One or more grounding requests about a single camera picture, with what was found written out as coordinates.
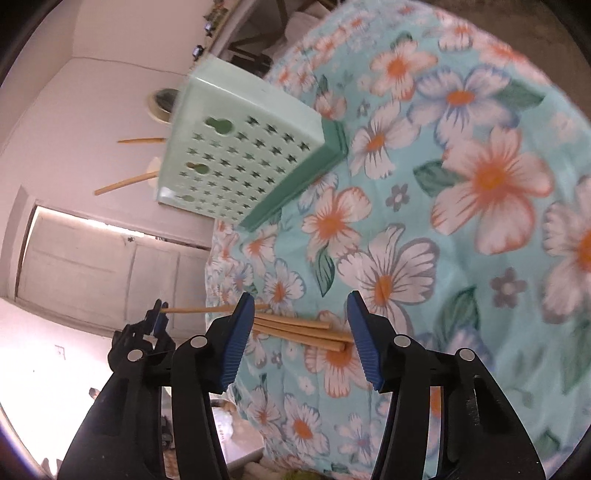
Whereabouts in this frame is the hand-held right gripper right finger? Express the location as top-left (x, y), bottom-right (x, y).
top-left (346, 291), bottom-right (546, 480)

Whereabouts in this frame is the green perforated utensil holder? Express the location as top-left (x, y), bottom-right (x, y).
top-left (154, 53), bottom-right (350, 232)

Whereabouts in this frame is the white panelled door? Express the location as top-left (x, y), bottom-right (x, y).
top-left (14, 202), bottom-right (214, 325)

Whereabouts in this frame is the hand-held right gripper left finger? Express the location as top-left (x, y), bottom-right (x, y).
top-left (58, 292), bottom-right (256, 480)

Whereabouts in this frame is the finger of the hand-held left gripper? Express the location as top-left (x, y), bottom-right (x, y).
top-left (154, 299), bottom-right (170, 337)
top-left (123, 308), bottom-right (157, 340)

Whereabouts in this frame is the floral light blue blanket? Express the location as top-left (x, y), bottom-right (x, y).
top-left (203, 0), bottom-right (591, 479)

